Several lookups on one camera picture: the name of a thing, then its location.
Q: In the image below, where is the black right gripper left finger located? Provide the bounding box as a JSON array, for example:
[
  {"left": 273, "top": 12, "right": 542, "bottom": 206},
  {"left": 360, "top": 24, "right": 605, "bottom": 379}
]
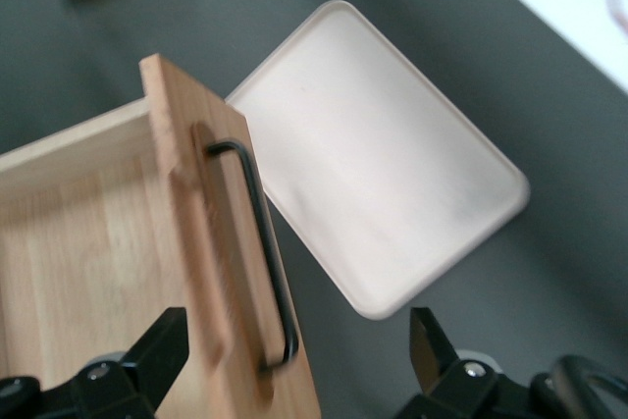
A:
[{"left": 72, "top": 306, "right": 191, "bottom": 419}]

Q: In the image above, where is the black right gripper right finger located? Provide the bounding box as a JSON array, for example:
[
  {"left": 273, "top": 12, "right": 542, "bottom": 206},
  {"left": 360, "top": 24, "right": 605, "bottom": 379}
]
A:
[{"left": 400, "top": 306, "right": 502, "bottom": 419}]

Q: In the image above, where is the wooden drawer with black handle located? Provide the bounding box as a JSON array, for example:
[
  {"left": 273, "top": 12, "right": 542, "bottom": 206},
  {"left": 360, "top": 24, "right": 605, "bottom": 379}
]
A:
[{"left": 0, "top": 53, "right": 323, "bottom": 419}]

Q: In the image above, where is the beige rectangular tray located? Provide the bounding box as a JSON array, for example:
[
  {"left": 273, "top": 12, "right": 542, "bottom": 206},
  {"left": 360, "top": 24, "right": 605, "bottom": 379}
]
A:
[{"left": 224, "top": 0, "right": 533, "bottom": 324}]

